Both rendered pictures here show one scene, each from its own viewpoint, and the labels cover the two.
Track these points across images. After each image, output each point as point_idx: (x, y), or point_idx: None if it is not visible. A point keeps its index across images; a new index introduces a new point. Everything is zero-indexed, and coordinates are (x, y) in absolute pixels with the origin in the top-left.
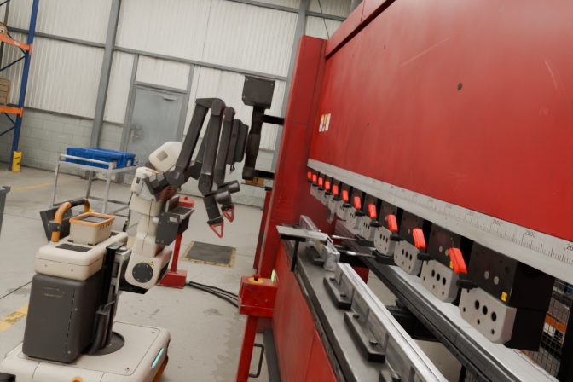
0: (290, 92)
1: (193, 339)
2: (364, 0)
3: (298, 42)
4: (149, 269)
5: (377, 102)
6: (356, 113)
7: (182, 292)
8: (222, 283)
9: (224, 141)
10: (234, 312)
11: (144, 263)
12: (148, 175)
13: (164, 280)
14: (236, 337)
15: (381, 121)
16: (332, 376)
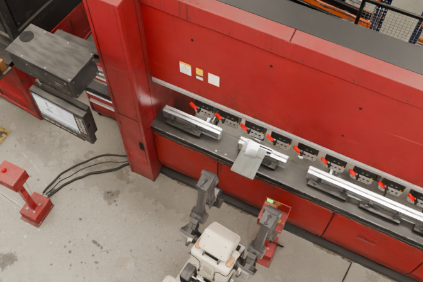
0: (105, 45)
1: (153, 230)
2: (294, 45)
3: None
4: (232, 274)
5: (357, 132)
6: (310, 117)
7: (62, 208)
8: (50, 161)
9: (213, 189)
10: (116, 179)
11: (230, 277)
12: (233, 265)
13: (39, 219)
14: (159, 196)
15: (369, 145)
16: (376, 231)
